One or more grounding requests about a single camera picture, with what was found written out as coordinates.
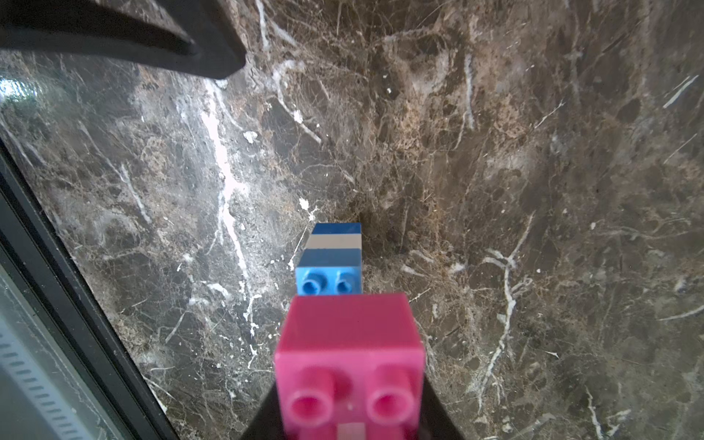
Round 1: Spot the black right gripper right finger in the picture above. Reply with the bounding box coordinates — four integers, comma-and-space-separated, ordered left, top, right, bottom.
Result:
420, 376, 465, 440

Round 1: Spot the light blue long lego brick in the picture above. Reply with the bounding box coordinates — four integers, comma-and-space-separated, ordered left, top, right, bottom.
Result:
295, 249, 363, 296

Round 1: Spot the pink square lego brick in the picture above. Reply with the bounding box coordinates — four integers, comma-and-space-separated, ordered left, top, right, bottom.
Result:
273, 293, 425, 439

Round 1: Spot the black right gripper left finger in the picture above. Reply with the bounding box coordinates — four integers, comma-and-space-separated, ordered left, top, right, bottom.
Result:
240, 384, 286, 440

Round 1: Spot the dark blue long lego brick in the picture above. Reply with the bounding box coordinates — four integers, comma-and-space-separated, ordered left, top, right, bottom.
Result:
312, 223, 361, 235

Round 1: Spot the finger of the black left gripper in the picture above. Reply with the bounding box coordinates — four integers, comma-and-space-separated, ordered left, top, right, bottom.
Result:
1, 1, 247, 80

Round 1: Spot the white long lego brick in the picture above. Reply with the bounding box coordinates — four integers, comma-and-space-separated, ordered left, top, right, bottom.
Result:
305, 234, 362, 249

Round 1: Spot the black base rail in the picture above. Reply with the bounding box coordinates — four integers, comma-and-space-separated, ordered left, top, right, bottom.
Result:
1, 147, 178, 439

